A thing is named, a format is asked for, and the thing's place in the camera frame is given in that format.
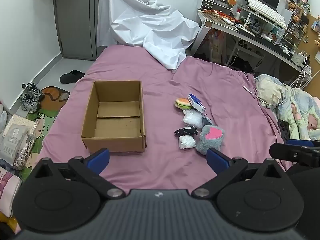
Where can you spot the black slippers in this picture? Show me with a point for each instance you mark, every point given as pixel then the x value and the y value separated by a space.
pixel 71 77

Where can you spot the small denim pouch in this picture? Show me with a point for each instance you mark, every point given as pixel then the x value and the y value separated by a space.
pixel 207 121

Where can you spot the blue white tissue packet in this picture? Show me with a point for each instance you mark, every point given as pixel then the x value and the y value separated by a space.
pixel 196 103

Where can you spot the grey sneaker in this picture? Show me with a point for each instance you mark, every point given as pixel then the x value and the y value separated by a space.
pixel 28 103
pixel 33 89

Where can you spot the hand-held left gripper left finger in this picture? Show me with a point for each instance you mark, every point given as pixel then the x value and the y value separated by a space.
pixel 98 158

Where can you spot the wrapped parcel stack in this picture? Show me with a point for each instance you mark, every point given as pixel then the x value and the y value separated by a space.
pixel 15 140

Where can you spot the cardboard box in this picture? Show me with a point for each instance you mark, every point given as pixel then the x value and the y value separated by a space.
pixel 117 120

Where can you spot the cartoon floor mat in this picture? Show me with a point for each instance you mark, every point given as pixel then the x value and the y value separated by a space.
pixel 47 105

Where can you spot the white power strip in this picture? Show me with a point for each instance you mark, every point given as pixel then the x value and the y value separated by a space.
pixel 307 69

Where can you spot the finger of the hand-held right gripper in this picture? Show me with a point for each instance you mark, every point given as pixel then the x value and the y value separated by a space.
pixel 301 142
pixel 295 155

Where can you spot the orange round toy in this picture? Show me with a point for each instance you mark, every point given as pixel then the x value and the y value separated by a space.
pixel 232 1

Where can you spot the white tote bag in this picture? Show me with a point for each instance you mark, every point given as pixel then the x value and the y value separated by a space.
pixel 299 58

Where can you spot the floral quilt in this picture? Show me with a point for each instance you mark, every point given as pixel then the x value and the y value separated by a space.
pixel 297 105

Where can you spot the large clear plastic bag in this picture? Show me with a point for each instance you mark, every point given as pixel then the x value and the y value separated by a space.
pixel 192 118

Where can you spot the pink cartoon cushion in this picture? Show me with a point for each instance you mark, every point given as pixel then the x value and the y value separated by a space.
pixel 6 190

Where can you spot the grey drawer organizer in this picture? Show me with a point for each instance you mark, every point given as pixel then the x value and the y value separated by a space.
pixel 212 0

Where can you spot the brown paper bag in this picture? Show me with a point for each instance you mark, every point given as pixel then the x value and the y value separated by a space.
pixel 217 46

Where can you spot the white keyboard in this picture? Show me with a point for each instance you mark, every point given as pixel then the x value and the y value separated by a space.
pixel 266 11

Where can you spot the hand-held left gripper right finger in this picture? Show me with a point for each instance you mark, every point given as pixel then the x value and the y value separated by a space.
pixel 217 161

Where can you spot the pink bed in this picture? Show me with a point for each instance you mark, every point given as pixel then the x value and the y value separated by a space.
pixel 162 85

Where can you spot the grey door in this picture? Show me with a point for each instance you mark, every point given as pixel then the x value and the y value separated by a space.
pixel 75 17

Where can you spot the burger squishy toy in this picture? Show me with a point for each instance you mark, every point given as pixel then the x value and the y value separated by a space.
pixel 183 103

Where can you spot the white desk shelf riser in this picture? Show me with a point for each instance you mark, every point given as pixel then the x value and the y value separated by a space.
pixel 247 13

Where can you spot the fluffy grey heart pouch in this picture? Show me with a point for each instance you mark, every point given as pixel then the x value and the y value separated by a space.
pixel 210 137

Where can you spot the white cover sheet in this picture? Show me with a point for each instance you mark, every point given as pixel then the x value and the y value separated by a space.
pixel 145 22

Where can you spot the white desk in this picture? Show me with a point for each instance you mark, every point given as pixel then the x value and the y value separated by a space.
pixel 265 42

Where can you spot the white bottle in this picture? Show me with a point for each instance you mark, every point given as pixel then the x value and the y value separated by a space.
pixel 237 14

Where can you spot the white ball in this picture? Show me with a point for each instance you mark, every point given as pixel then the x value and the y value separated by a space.
pixel 186 142

